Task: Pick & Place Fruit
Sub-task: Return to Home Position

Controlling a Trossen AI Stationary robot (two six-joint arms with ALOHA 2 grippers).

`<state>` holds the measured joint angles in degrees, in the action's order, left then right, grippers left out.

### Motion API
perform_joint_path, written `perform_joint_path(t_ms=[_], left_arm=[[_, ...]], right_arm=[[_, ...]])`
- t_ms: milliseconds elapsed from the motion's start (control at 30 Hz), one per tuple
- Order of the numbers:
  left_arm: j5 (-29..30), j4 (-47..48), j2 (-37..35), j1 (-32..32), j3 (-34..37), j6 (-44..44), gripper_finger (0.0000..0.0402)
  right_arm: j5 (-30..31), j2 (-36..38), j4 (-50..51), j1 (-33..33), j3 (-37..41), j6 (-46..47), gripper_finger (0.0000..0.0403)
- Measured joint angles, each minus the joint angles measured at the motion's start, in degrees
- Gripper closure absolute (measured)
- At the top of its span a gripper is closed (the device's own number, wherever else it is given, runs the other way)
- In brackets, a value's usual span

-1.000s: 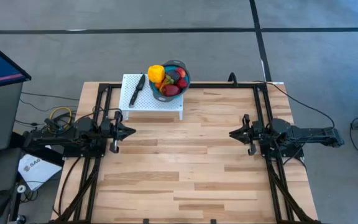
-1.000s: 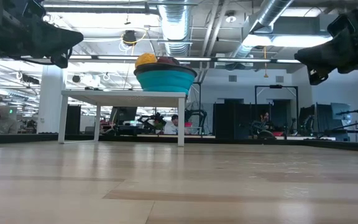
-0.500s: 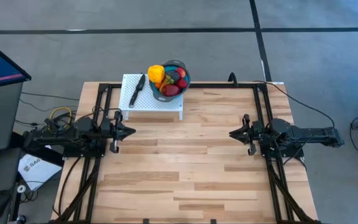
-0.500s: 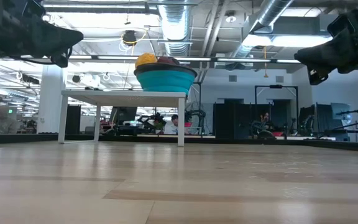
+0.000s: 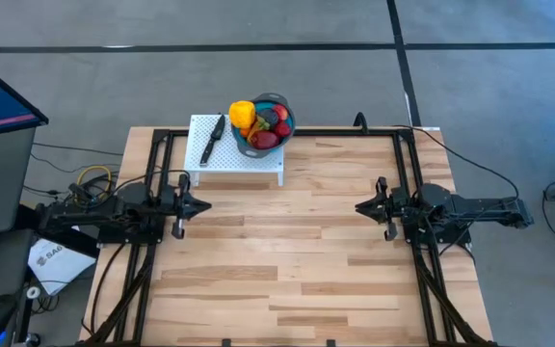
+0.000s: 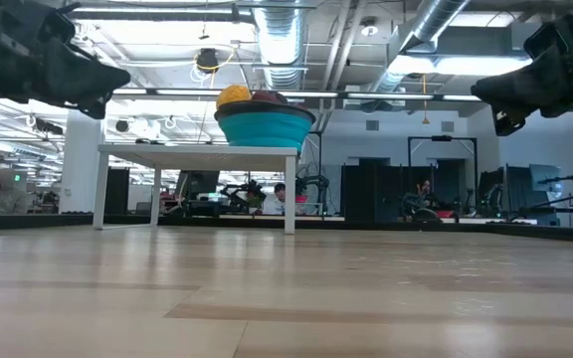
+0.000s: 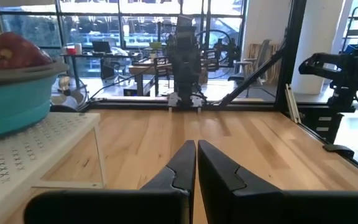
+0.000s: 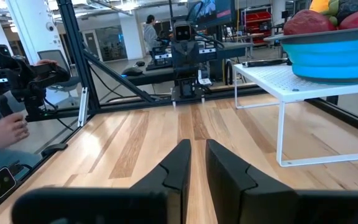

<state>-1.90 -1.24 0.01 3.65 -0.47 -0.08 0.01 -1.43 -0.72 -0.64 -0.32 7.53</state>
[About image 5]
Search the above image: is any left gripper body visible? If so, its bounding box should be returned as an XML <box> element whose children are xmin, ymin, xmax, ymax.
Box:
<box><xmin>160</xmin><ymin>173</ymin><xmax>193</xmax><ymax>241</ymax></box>

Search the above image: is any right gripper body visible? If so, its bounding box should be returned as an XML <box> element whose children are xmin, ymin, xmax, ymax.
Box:
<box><xmin>376</xmin><ymin>175</ymin><xmax>416</xmax><ymax>242</ymax></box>

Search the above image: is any black kitchen knife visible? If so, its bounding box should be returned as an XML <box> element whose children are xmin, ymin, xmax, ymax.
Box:
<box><xmin>198</xmin><ymin>113</ymin><xmax>226</xmax><ymax>168</ymax></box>

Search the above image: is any large dark red fruit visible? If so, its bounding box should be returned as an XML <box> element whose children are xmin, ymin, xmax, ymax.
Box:
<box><xmin>249</xmin><ymin>129</ymin><xmax>280</xmax><ymax>151</ymax></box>

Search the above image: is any yellow bell pepper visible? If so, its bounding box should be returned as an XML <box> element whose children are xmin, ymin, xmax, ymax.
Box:
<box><xmin>227</xmin><ymin>99</ymin><xmax>257</xmax><ymax>130</ymax></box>

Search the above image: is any white perforated metal rack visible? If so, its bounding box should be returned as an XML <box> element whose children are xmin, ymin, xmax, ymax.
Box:
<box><xmin>183</xmin><ymin>114</ymin><xmax>286</xmax><ymax>187</ymax></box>

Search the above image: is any blue bowl grey rim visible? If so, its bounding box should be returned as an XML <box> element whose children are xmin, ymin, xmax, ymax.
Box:
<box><xmin>230</xmin><ymin>92</ymin><xmax>297</xmax><ymax>160</ymax></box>

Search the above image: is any white printed paper sheet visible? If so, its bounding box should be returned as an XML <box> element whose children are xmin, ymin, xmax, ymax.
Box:
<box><xmin>26</xmin><ymin>238</ymin><xmax>98</xmax><ymax>296</ymax></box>

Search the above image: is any black desk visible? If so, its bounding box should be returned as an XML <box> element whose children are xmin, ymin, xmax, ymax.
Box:
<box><xmin>0</xmin><ymin>204</ymin><xmax>99</xmax><ymax>347</ymax></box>

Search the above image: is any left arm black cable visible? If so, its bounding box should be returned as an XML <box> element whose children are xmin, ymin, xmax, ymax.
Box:
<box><xmin>111</xmin><ymin>167</ymin><xmax>192</xmax><ymax>195</ymax></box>

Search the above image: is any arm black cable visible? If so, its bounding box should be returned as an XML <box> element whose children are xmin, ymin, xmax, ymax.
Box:
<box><xmin>391</xmin><ymin>123</ymin><xmax>520</xmax><ymax>200</ymax></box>
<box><xmin>111</xmin><ymin>167</ymin><xmax>192</xmax><ymax>195</ymax></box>

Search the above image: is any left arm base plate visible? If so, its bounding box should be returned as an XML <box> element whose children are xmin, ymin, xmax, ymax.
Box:
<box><xmin>96</xmin><ymin>211</ymin><xmax>166</xmax><ymax>246</ymax></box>

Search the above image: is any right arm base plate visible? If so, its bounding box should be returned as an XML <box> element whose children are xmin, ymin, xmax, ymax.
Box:
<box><xmin>401</xmin><ymin>205</ymin><xmax>472</xmax><ymax>246</ymax></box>

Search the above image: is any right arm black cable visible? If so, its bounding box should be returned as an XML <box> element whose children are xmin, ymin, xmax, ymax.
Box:
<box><xmin>391</xmin><ymin>123</ymin><xmax>520</xmax><ymax>200</ymax></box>

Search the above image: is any yellow cable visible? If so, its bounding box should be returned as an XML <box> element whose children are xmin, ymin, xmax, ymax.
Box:
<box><xmin>73</xmin><ymin>165</ymin><xmax>114</xmax><ymax>208</ymax></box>

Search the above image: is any thin black floor cable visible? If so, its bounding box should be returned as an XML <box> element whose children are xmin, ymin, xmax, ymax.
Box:
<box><xmin>31</xmin><ymin>141</ymin><xmax>124</xmax><ymax>174</ymax></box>

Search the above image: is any thick black cable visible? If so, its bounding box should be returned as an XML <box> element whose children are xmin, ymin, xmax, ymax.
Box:
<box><xmin>89</xmin><ymin>243</ymin><xmax>129</xmax><ymax>336</ymax></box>

